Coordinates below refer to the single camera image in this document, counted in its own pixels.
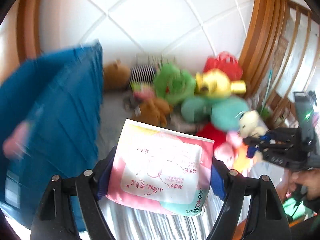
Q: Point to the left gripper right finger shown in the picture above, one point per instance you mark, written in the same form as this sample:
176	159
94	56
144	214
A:
266	217

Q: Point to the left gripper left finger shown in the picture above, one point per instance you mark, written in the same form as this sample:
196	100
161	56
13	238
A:
54	217

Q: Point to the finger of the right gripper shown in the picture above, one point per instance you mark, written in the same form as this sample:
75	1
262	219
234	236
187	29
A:
258	152
261	139

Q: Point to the cream small plush toy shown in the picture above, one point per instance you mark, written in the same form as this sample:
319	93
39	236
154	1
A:
249	125

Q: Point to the pink sanitary pad pack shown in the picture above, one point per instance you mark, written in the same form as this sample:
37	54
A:
160	170

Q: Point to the person right hand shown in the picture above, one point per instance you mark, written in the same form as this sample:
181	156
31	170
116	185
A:
310	179

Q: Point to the pink pig plush toy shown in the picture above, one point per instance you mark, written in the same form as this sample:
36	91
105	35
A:
228	147

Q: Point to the teal plush toy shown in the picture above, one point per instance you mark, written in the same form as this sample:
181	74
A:
223	114

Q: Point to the yellow pikachu plush toy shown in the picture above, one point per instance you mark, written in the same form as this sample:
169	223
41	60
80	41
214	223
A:
216	84

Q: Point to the pink starfish plush toy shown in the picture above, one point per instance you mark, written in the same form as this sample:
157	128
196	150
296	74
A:
14	147

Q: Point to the red plastic basket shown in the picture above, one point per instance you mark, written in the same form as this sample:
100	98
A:
226	63

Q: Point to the green frog plush toy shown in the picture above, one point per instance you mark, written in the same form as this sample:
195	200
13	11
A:
174	85

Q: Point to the brown squirrel plush toy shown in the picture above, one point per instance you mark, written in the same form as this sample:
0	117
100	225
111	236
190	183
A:
153	111

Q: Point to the blue plastic storage crate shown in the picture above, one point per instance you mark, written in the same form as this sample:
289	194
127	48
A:
58	96

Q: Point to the brown bear striped plush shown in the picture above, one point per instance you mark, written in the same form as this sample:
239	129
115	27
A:
119	76

